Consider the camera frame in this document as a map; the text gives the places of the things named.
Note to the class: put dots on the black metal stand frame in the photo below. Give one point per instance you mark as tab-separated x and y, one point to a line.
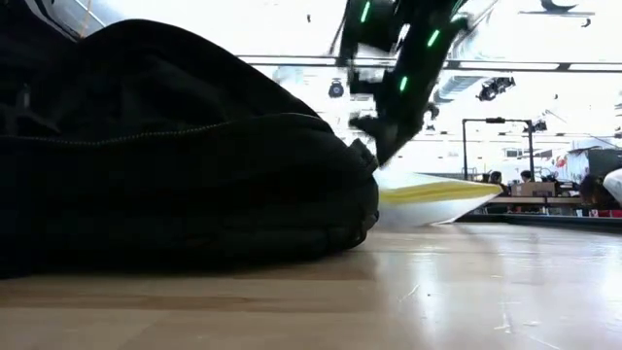
495	120

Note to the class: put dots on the brown cardboard box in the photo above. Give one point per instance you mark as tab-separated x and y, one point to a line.
532	189

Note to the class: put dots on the black backpack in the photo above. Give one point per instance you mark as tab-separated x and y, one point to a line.
170	194

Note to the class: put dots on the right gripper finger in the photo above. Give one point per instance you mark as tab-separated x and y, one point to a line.
391	141
367	124

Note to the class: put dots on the white mesh pouch yellow trim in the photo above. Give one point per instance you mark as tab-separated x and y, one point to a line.
437	209

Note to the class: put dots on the black round spotlight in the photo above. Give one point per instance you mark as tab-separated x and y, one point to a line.
335	88

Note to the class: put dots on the black aluminium table frame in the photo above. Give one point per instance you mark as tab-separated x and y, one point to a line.
534	221

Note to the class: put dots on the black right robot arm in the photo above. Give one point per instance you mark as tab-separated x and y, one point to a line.
427	19

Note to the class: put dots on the black hanging projector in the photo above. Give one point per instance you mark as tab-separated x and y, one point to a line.
495	87

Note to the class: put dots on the wooden workbench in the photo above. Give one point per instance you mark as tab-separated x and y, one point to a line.
534	199

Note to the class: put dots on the person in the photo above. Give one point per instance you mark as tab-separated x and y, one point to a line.
526	175
495	177
595	192

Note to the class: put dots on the long strip light rail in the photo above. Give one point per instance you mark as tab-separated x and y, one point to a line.
291	59

